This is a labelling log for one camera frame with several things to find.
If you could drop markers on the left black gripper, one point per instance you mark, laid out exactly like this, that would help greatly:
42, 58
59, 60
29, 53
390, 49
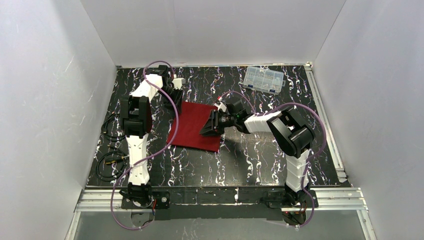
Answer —
176, 96

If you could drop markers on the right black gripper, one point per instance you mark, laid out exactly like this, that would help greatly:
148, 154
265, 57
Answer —
215, 120

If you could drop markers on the red cloth napkin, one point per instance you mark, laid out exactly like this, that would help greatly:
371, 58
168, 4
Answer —
191, 120

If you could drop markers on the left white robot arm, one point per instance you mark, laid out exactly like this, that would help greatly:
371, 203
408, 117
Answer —
136, 121

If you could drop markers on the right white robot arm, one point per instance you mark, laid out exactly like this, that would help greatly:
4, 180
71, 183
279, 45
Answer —
290, 130

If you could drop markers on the clear plastic compartment box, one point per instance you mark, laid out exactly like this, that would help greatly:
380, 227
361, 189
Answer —
264, 80

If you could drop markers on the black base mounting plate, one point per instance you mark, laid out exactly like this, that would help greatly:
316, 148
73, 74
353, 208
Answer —
228, 202

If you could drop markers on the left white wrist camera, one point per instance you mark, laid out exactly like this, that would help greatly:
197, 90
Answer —
178, 83

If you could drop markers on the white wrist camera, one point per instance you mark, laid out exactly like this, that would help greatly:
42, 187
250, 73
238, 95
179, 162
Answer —
221, 106
178, 83

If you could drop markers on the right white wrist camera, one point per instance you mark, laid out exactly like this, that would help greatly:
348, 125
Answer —
221, 106

